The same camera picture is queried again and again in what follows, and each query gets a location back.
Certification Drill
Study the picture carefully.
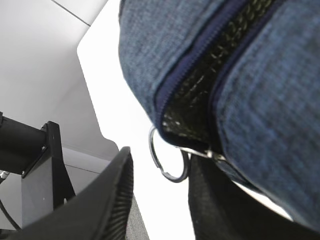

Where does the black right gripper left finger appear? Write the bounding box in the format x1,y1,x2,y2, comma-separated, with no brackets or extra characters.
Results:
5,146,134,240

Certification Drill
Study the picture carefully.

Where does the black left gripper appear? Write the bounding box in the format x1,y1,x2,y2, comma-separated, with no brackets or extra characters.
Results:
21,121,76,227

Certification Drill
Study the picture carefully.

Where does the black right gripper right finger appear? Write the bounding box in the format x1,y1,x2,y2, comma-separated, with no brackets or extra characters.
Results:
188,155,320,240

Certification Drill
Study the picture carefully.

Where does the navy blue fabric lunch bag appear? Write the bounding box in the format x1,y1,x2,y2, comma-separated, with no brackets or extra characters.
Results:
119,0,320,231

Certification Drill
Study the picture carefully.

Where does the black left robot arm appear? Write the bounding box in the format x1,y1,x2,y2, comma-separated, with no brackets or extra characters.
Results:
0,115,76,226

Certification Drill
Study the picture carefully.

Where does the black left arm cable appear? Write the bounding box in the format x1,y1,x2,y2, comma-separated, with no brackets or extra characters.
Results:
0,199,22,231

